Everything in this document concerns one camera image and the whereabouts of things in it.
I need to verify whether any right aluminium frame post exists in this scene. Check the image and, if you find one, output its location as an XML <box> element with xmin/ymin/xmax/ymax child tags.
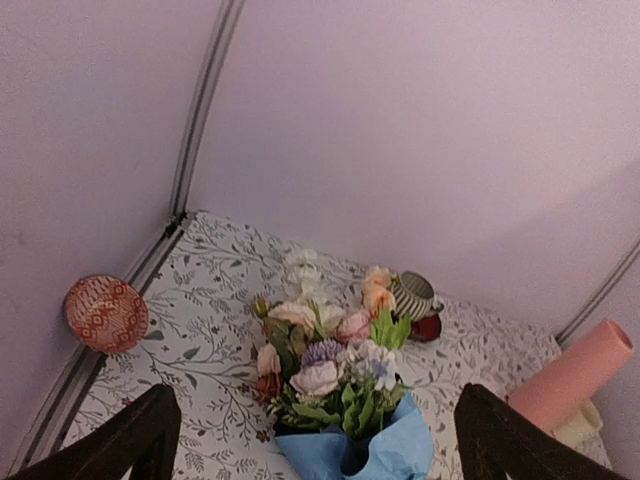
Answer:
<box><xmin>555</xmin><ymin>238</ymin><xmax>640</xmax><ymax>345</ymax></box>

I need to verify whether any dark red saucer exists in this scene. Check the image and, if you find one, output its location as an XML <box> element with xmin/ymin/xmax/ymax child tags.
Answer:
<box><xmin>410</xmin><ymin>314</ymin><xmax>442</xmax><ymax>342</ymax></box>

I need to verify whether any pink vase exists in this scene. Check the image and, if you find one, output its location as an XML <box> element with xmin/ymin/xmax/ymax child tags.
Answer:
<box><xmin>508</xmin><ymin>319</ymin><xmax>634</xmax><ymax>433</ymax></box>

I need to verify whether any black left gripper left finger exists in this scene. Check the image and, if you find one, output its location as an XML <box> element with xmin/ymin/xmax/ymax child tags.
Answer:
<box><xmin>12</xmin><ymin>384</ymin><xmax>181</xmax><ymax>480</ymax></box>

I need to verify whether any aluminium frame post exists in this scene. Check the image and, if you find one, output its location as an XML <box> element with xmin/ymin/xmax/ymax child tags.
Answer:
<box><xmin>555</xmin><ymin>238</ymin><xmax>640</xmax><ymax>345</ymax></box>
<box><xmin>169</xmin><ymin>0</ymin><xmax>245</xmax><ymax>224</ymax></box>

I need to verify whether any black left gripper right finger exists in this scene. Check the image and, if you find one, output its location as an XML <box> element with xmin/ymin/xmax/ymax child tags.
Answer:
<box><xmin>454</xmin><ymin>383</ymin><xmax>624</xmax><ymax>480</ymax></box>

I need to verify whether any floral tablecloth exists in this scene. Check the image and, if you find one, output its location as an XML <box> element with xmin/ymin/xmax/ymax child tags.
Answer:
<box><xmin>19</xmin><ymin>209</ymin><xmax>614</xmax><ymax>480</ymax></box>

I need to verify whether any striped ceramic cup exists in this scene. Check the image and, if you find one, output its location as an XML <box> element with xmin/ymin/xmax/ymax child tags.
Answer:
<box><xmin>390</xmin><ymin>271</ymin><xmax>444</xmax><ymax>322</ymax></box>

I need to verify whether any left aluminium frame post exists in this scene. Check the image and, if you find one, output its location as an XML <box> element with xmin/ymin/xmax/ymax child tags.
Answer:
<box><xmin>169</xmin><ymin>0</ymin><xmax>245</xmax><ymax>224</ymax></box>

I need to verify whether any artificial flower bouquet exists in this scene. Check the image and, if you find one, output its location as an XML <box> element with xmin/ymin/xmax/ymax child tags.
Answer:
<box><xmin>253</xmin><ymin>250</ymin><xmax>411</xmax><ymax>440</ymax></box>

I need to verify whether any blue wrapping paper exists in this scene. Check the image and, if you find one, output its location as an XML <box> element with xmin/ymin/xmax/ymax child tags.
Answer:
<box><xmin>274</xmin><ymin>394</ymin><xmax>434</xmax><ymax>479</ymax></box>

